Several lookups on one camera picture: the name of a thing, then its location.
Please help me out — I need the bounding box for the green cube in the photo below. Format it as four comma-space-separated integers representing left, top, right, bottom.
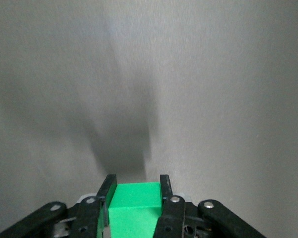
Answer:
108, 182, 163, 238

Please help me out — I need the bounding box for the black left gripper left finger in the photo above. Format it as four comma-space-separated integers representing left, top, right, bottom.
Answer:
72, 174, 118, 238

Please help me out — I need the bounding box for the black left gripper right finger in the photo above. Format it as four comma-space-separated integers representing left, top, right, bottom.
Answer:
152, 174, 186, 238

